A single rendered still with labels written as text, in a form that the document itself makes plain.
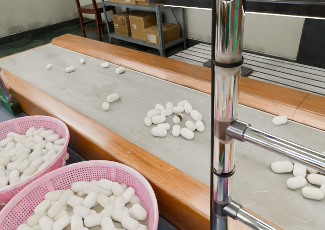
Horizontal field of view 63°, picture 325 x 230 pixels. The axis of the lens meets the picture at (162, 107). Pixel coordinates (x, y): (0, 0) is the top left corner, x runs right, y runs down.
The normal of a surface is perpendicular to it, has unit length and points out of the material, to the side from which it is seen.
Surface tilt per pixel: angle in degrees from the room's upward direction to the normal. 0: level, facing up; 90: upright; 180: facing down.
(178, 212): 90
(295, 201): 0
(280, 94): 0
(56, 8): 90
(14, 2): 90
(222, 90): 90
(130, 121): 0
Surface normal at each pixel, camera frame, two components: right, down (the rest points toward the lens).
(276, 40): -0.72, 0.40
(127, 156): -0.09, -0.85
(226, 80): -0.27, 0.52
